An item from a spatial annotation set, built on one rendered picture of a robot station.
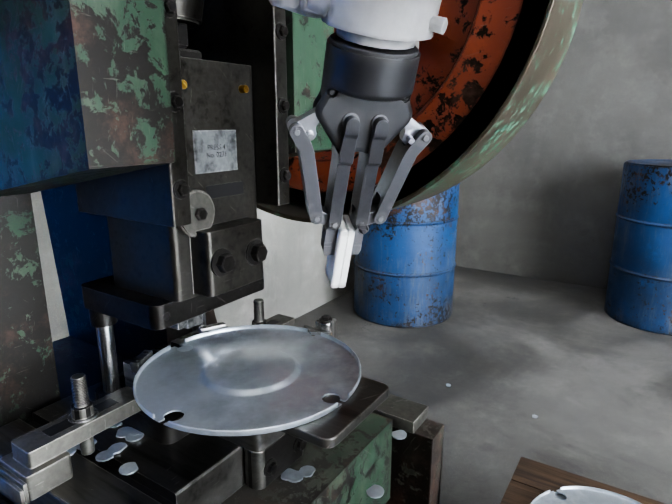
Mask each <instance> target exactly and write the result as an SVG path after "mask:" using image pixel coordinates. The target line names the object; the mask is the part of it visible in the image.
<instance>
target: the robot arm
mask: <svg viewBox="0 0 672 504"><path fill-rule="evenodd" d="M441 1H442V0H269V2H270V3H271V5H273V6H276V7H279V8H282V9H285V10H288V11H291V12H295V13H298V14H301V15H304V16H308V17H312V18H321V20H322V21H323V22H325V23H326V24H327V25H328V26H331V27H334V28H337V32H335V33H332V34H331V35H330V37H328V38H327V42H326V51H325V59H324V68H323V76H322V85H321V89H320V92H319V94H318V96H317V97H316V98H315V100H314V103H313V109H311V110H309V111H307V112H306V113H304V114H302V115H300V116H298V117H297V116H296V115H290V116H288V117H287V119H286V125H287V128H288V130H289V133H290V136H291V137H292V139H293V141H294V143H295V144H296V146H297V152H298V159H299V165H300V171H301V178H302V184H303V191H304V197H305V204H306V208H307V212H308V215H309V218H310V220H311V222H312V223H313V224H322V225H323V229H322V236H321V246H322V249H323V252H324V255H328V257H327V264H326V274H327V277H328V280H329V283H330V286H331V287H332V288H337V287H339V288H344V287H345V285H346V280H347V274H348V269H349V263H350V258H351V255H358V254H359V252H360V250H361V245H362V240H363V235H364V234H366V233H367V232H368V231H369V227H368V225H370V224H373V223H376V224H383V223H384V222H385V221H386V219H387V217H388V215H389V213H390V211H391V209H392V207H393V205H394V203H395V201H396V198H397V196H398V194H399V192H400V190H401V188H402V186H403V184H404V182H405V180H406V178H407V176H408V174H409V172H410V170H411V167H412V165H413V163H414V161H415V159H416V157H417V156H418V155H419V153H420V152H421V151H422V150H423V149H424V148H425V147H426V146H427V145H428V144H429V143H430V141H431V140H432V134H431V133H430V132H429V131H428V130H427V128H426V127H425V126H424V125H423V124H422V123H421V122H416V121H415V120H414V119H413V118H412V108H411V104H410V98H411V95H412V92H413V88H414V84H415V79H416V75H417V70H418V65H419V61H420V56H421V53H420V52H419V49H418V48H417V47H416V46H415V43H416V41H423V40H429V39H431V38H432V37H433V35H434V32H435V33H439V34H442V35H443V34H444V33H445V31H446V29H447V25H448V20H447V18H445V17H440V16H438V14H439V10H440V5H441ZM319 122H320V124H321V126H322V127H323V129H324V131H325V132H326V134H327V136H328V137H329V139H330V141H331V143H332V145H331V150H332V155H331V163H330V170H329V177H328V184H327V191H326V198H325V205H324V206H322V205H321V197H320V190H319V182H318V175H317V167H316V160H315V153H314V149H313V146H312V143H311V141H312V140H314V138H315V137H316V134H317V133H316V126H317V124H318V123H319ZM399 133H400V134H399ZM398 134H399V137H400V139H399V140H398V142H397V143H396V145H395V147H394V150H393V152H392V154H391V156H390V158H389V160H388V163H387V165H386V167H385V169H384V171H383V174H382V176H381V178H380V180H379V182H378V185H377V187H376V189H375V191H374V188H375V183H376V178H377V172H378V167H379V165H381V162H382V157H383V152H384V148H385V147H386V146H387V145H388V144H389V143H390V142H391V141H392V140H393V139H394V138H395V137H396V136H397V135H398ZM355 152H359V157H358V163H357V169H356V175H355V181H354V187H353V193H352V199H351V205H350V211H349V214H350V218H349V216H348V215H343V210H344V204H345V198H346V192H347V186H348V180H349V174H350V168H351V165H352V164H353V161H354V155H355Z"/></svg>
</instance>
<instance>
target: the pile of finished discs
mask: <svg viewBox="0 0 672 504"><path fill-rule="evenodd" d="M556 491H557V492H554V491H551V492H550V490H548V491H545V492H543V493H541V494H540V495H538V496H537V497H536V498H535V499H534V500H533V501H532V502H531V504H642V503H640V502H638V501H636V500H634V499H631V498H629V497H626V496H624V495H621V494H618V493H615V492H612V491H608V490H604V489H600V488H594V487H587V486H564V487H560V489H559V490H556Z"/></svg>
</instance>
